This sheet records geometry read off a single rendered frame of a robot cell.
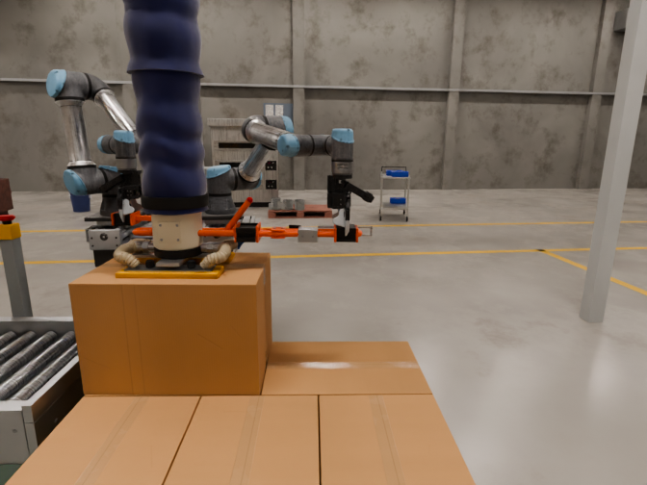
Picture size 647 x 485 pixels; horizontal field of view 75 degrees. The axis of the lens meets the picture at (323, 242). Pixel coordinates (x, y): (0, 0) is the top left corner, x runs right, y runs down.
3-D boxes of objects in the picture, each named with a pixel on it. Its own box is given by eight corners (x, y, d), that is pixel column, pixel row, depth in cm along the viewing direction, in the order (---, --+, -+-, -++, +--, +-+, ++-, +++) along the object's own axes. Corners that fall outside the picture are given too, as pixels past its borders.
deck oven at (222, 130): (212, 209, 870) (207, 117, 828) (219, 201, 975) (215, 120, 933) (279, 208, 884) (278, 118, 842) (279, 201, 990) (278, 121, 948)
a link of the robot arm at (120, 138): (126, 130, 174) (138, 130, 169) (128, 158, 177) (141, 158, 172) (107, 130, 168) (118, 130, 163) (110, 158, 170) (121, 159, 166)
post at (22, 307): (28, 414, 220) (-6, 225, 196) (36, 406, 226) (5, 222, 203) (41, 414, 220) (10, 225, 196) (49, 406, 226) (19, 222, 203)
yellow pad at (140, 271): (115, 278, 140) (113, 264, 139) (128, 269, 150) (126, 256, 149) (218, 279, 141) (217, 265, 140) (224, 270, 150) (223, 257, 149)
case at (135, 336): (83, 395, 144) (67, 283, 135) (133, 341, 183) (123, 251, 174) (259, 395, 145) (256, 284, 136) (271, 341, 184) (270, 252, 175)
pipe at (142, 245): (116, 267, 142) (115, 249, 140) (146, 247, 166) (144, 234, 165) (219, 267, 142) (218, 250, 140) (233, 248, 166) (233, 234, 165)
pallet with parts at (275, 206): (268, 218, 769) (268, 200, 762) (268, 211, 847) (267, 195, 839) (334, 217, 785) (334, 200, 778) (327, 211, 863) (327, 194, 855)
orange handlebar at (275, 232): (99, 238, 149) (98, 227, 148) (136, 221, 178) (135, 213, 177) (363, 240, 150) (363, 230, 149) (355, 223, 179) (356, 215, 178)
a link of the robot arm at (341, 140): (344, 129, 150) (358, 128, 143) (343, 161, 153) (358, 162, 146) (325, 128, 146) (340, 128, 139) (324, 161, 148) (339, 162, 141)
